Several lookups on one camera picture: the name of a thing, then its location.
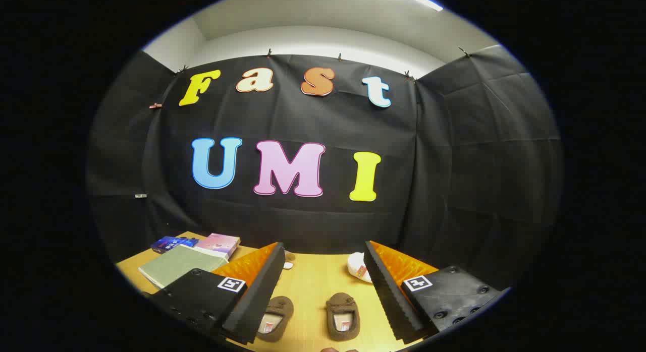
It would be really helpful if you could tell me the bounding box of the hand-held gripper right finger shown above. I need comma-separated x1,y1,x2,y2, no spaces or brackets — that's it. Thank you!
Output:
363,241,505,344

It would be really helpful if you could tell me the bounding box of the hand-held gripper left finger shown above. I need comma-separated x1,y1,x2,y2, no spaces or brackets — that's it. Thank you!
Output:
150,242,286,345

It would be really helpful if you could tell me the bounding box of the brown fuzzy slipper shoe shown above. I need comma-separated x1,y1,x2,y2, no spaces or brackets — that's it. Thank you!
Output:
256,296,294,342
326,292,361,341

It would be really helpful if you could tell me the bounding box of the green lidded cream storage box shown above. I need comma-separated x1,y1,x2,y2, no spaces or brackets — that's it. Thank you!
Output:
139,245,229,289

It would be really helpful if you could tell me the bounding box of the blue printed box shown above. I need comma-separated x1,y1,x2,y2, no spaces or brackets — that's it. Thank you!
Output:
151,236,198,255

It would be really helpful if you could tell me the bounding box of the white plush toy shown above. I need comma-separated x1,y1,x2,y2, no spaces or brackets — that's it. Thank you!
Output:
347,252,373,283

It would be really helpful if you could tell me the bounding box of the pink book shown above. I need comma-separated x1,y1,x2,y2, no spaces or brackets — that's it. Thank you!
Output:
194,233,241,259

